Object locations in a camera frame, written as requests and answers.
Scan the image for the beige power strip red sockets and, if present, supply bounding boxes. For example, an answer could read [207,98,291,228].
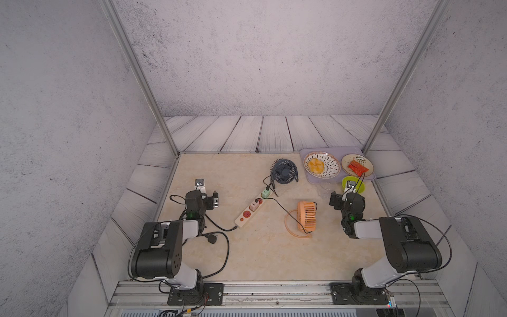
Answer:
[234,193,265,228]

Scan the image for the orange desk fan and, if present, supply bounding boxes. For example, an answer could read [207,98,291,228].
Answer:
[284,201,318,239]

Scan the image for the aluminium front rail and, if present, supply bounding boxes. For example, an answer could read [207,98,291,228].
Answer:
[108,280,454,316]

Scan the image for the plate with red food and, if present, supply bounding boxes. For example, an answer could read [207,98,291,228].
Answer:
[341,154,374,177]

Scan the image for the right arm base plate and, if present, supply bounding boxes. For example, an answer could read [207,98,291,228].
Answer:
[330,283,390,305]

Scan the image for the orange fan black cable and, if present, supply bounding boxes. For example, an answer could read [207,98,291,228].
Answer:
[257,197,318,235]

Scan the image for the right aluminium frame post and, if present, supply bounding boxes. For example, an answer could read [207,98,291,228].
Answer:
[362,0,452,155]

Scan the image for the aluminium frame post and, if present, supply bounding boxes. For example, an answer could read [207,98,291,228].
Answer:
[99,0,180,157]
[362,0,452,155]

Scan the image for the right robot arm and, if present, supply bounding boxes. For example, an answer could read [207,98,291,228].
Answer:
[330,192,442,291]

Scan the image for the green bowl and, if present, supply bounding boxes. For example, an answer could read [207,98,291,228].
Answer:
[341,176,365,194]

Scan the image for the green plug adapter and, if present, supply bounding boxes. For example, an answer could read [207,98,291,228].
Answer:
[261,189,271,199]

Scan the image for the pink plug adapter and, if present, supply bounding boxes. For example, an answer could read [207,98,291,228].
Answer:
[249,199,262,212]

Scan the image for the black desk fan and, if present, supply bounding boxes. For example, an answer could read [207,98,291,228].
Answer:
[270,158,298,184]

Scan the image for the clear plastic cup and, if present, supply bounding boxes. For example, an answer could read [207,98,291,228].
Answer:
[316,182,336,199]

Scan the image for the patterned bowl with yellow food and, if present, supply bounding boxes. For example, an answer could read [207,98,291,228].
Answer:
[303,151,341,179]

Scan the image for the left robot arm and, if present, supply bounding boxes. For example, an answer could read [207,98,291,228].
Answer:
[128,190,219,292]

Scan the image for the purple tray mat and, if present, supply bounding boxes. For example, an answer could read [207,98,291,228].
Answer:
[299,146,363,184]

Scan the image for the left aluminium frame post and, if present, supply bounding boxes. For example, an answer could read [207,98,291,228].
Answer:
[99,0,180,157]

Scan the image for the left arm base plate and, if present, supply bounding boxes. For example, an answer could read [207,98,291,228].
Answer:
[167,283,224,306]

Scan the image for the black power strip cable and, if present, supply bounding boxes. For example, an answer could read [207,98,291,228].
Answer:
[201,213,238,280]

